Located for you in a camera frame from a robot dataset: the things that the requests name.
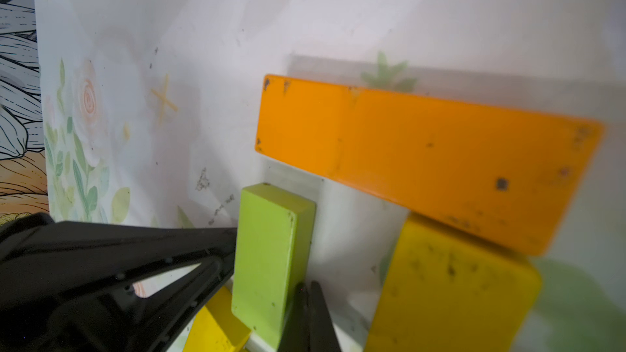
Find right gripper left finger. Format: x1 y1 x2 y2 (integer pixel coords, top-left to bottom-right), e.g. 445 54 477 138
1 213 237 351

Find short yellow block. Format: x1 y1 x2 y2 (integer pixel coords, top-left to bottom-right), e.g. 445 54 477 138
365 213 542 351

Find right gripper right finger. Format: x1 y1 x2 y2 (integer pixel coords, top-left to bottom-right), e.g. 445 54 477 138
277 281 341 352

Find long yellow block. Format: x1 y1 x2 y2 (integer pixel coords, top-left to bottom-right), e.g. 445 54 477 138
184 287 251 352

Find orange long block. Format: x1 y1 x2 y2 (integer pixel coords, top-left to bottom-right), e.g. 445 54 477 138
255 75 605 255

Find green block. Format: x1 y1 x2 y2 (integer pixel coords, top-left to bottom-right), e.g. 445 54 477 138
231 183 316 349

